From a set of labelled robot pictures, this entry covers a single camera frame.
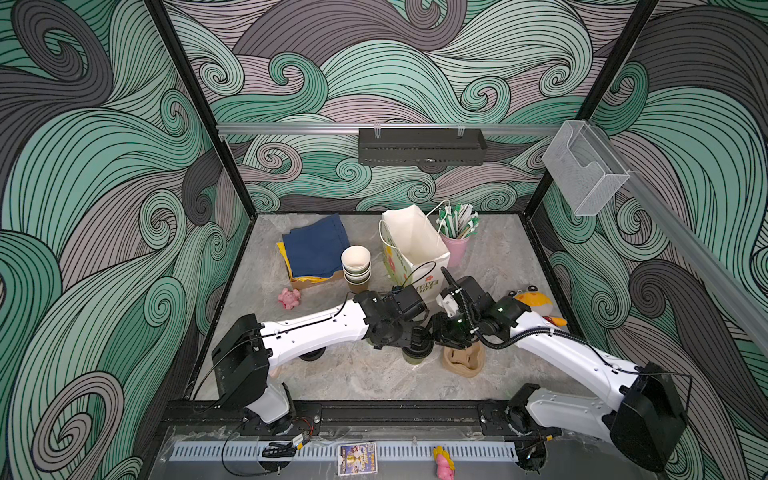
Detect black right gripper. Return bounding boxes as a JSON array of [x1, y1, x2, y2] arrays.
[[417, 311, 483, 349]]

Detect black coffee cup lid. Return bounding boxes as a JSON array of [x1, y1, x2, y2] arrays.
[[402, 327, 434, 358], [299, 347, 326, 362]]

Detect white green paper takeout bag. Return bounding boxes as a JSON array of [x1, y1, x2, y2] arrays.
[[379, 205, 451, 301]]

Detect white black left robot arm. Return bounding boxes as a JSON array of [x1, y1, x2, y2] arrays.
[[212, 286, 434, 425]]

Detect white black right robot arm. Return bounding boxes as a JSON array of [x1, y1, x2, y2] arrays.
[[433, 275, 692, 473]]

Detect brown pulp cup carrier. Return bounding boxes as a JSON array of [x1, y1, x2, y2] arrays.
[[442, 342, 486, 378]]

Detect stack of paper cups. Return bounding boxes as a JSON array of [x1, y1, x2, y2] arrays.
[[341, 245, 371, 293]]

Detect yellow plush doll red dress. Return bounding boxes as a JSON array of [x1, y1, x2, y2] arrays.
[[511, 285, 567, 328]]

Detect pink metal straw bucket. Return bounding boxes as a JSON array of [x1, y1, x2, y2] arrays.
[[441, 234, 470, 269]]

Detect yellow napkin stack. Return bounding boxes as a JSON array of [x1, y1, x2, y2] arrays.
[[276, 242, 335, 284]]

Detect green white wrapped straws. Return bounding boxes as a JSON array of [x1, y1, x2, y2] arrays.
[[430, 201, 479, 240]]

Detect brown cardboard napkin box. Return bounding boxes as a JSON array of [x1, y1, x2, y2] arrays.
[[290, 271, 344, 290]]

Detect navy blue napkin stack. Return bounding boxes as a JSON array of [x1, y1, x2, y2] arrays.
[[283, 214, 350, 278]]

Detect pink plush toy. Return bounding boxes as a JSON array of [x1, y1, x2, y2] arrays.
[[278, 288, 301, 310]]

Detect colourful picture card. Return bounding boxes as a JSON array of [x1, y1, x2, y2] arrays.
[[337, 442, 378, 477]]

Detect pink yellow small toy figure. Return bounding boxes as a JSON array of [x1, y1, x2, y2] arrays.
[[433, 446, 455, 480]]

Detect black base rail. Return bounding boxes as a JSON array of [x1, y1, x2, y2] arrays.
[[161, 400, 525, 437]]

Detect white slotted cable duct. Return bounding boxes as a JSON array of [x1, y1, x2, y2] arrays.
[[167, 441, 518, 463]]

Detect black wall shelf tray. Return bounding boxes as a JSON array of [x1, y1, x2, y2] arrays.
[[358, 129, 488, 166]]

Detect clear acrylic wall holder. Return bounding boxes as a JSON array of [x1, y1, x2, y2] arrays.
[[543, 120, 630, 217]]

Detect aluminium wall rail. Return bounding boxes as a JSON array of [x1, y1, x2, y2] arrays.
[[216, 122, 560, 136]]

